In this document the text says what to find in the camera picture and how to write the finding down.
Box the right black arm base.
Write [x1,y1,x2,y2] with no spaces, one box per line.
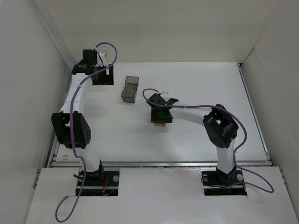
[201,169,247,196]

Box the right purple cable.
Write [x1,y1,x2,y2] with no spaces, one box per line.
[142,88,274,194]

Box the striped brown wood block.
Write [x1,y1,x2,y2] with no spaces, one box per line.
[154,123,166,127]

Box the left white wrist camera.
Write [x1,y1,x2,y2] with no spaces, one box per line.
[96,51,108,67]

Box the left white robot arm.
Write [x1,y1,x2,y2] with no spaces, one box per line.
[51,59,114,177]

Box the aluminium right rail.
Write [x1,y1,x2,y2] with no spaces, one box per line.
[237,63,273,166]

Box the aluminium rail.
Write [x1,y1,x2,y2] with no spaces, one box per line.
[237,63,273,166]
[44,67,72,168]
[51,160,272,168]

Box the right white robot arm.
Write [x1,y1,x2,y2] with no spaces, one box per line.
[147,93,239,179]

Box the smoky transparent plastic bin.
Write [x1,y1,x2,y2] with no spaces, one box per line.
[121,76,139,104]

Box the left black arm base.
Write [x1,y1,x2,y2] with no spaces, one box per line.
[81,170,120,196]

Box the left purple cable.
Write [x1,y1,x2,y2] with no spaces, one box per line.
[54,42,118,222]

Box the purple cable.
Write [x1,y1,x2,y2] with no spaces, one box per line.
[54,42,118,222]
[142,88,274,194]

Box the aluminium front rail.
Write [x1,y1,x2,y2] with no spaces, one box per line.
[51,160,272,168]

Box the aluminium left rail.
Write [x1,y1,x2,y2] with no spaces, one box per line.
[44,67,72,168]

